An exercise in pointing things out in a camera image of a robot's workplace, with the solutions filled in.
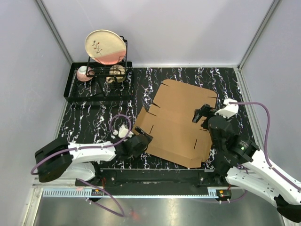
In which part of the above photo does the brown cardboard box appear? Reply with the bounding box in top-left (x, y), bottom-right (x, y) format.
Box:
top-left (135, 79), bottom-right (217, 168)

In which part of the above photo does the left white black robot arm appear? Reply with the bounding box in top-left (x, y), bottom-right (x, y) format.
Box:
top-left (31, 125), bottom-right (153, 186)

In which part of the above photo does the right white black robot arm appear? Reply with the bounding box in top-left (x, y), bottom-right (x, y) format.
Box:
top-left (192, 98), bottom-right (301, 223)

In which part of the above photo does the left small control box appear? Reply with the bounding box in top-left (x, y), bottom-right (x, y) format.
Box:
top-left (91, 189), bottom-right (104, 197)

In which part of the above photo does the small control box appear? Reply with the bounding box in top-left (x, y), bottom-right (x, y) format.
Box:
top-left (91, 189), bottom-right (104, 197)
top-left (218, 189), bottom-right (232, 199)

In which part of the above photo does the right small control box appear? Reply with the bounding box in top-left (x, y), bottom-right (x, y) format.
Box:
top-left (218, 189), bottom-right (232, 199)

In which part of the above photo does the black marble pattern mat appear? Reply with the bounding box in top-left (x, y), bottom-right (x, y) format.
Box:
top-left (55, 67), bottom-right (254, 170)

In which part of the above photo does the beige ceramic cup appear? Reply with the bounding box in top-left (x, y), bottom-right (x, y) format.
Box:
top-left (106, 65), bottom-right (126, 83)

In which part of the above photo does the pink white ceramic cup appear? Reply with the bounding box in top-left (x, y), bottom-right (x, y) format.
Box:
top-left (76, 66), bottom-right (95, 82)

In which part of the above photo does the cream pink floral plate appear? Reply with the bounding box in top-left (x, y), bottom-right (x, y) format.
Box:
top-left (85, 30), bottom-right (127, 65)

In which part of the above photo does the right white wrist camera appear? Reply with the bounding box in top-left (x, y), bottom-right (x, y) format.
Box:
top-left (214, 98), bottom-right (239, 119)

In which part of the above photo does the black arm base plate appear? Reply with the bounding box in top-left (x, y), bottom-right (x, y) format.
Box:
top-left (88, 169), bottom-right (229, 188)

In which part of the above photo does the slotted aluminium rail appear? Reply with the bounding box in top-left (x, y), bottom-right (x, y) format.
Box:
top-left (43, 187), bottom-right (218, 198)

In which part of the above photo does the black wire dish rack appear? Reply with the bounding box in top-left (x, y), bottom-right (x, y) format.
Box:
top-left (63, 35), bottom-right (134, 104)

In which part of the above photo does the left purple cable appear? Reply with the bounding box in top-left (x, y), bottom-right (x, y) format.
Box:
top-left (31, 113), bottom-right (135, 217)

